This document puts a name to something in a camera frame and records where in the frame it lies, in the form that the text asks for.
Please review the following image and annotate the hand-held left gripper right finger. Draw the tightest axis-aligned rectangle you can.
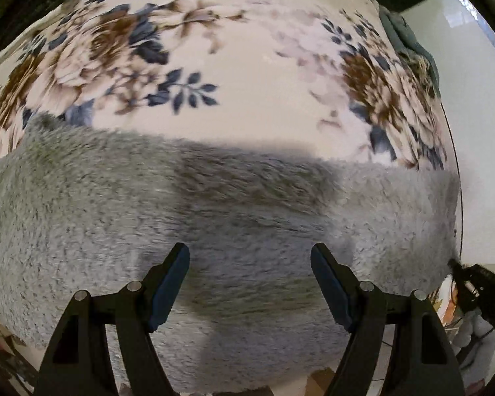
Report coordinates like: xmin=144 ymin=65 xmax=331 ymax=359
xmin=310 ymin=242 xmax=467 ymax=396

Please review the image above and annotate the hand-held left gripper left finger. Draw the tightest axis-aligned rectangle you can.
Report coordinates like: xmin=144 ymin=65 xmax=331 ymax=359
xmin=33 ymin=243 xmax=191 ymax=396

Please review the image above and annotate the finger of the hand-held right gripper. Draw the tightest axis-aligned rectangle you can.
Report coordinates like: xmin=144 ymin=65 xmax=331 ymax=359
xmin=447 ymin=258 xmax=481 ymax=312

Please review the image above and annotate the grey fluffy towel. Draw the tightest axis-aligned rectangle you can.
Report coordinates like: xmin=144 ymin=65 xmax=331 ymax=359
xmin=0 ymin=112 xmax=462 ymax=393

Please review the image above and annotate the person's right hand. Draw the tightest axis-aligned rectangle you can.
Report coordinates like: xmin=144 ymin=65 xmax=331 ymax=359
xmin=455 ymin=308 xmax=492 ymax=364

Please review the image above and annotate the cardboard box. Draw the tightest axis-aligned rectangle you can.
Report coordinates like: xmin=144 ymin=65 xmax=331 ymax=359
xmin=308 ymin=368 xmax=337 ymax=396

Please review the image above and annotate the floral printed blanket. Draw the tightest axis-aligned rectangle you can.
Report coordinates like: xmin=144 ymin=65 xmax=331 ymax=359
xmin=0 ymin=0 xmax=454 ymax=171

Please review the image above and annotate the grey-green crumpled cloth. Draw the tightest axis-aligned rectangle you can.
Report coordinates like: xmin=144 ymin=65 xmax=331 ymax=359
xmin=379 ymin=7 xmax=441 ymax=98

